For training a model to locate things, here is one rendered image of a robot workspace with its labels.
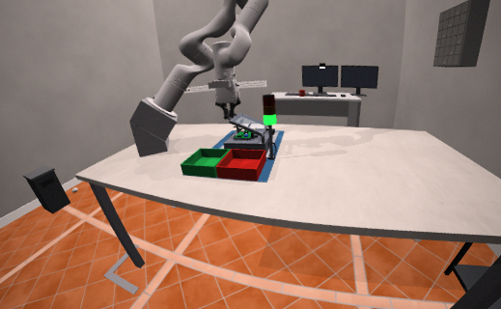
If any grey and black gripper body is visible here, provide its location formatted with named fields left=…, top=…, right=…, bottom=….
left=215, top=79, right=239, bottom=103

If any green circuit board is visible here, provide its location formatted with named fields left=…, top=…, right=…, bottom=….
left=235, top=129, right=252, bottom=138

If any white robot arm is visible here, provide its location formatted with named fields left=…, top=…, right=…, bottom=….
left=146, top=0, right=269, bottom=118

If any red bin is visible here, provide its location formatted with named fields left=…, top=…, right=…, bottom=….
left=216, top=149, right=266, bottom=182

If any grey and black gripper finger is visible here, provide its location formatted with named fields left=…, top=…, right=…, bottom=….
left=215, top=102, right=229, bottom=116
left=229, top=96, right=241, bottom=118

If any green open bin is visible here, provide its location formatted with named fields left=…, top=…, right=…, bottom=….
left=181, top=149, right=230, bottom=178

